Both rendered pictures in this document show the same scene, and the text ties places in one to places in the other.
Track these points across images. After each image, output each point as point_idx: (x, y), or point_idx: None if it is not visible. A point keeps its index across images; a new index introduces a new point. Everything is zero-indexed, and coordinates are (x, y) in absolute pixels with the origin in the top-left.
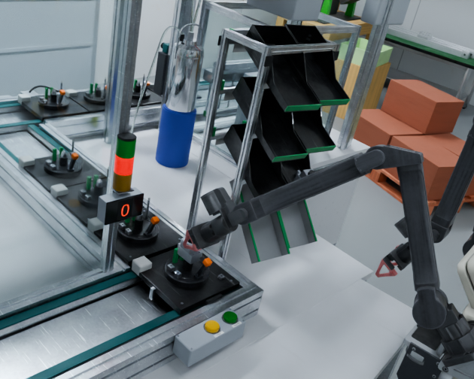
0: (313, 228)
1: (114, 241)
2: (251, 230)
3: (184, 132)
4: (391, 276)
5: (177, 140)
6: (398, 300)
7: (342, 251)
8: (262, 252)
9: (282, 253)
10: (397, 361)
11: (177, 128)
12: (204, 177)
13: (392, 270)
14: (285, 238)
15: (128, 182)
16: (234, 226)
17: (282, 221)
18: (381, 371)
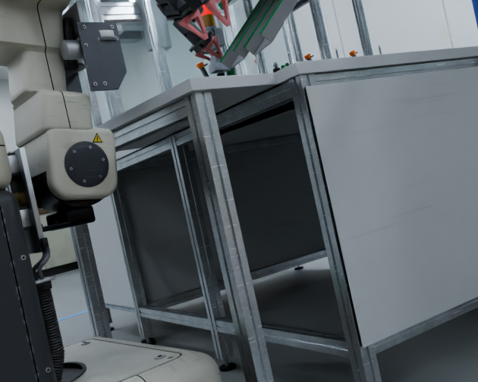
0: (267, 20)
1: (224, 73)
2: (235, 37)
3: None
4: (183, 26)
5: (477, 20)
6: (226, 76)
7: (342, 57)
8: (239, 57)
9: (243, 55)
10: (209, 175)
11: (473, 2)
12: (289, 14)
13: (183, 18)
14: (241, 36)
15: (203, 20)
16: (176, 21)
17: (258, 23)
18: (119, 123)
